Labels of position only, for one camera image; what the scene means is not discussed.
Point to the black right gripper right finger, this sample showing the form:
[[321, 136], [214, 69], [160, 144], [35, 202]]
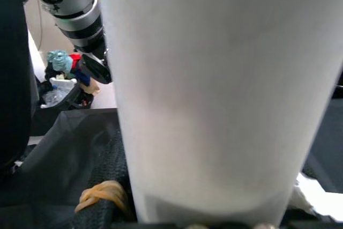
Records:
[[308, 194]]

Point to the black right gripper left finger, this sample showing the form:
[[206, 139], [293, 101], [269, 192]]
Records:
[[107, 186]]

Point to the white plastic table leg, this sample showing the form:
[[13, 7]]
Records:
[[214, 78]]

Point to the black tablecloth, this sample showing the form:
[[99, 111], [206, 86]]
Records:
[[67, 146]]

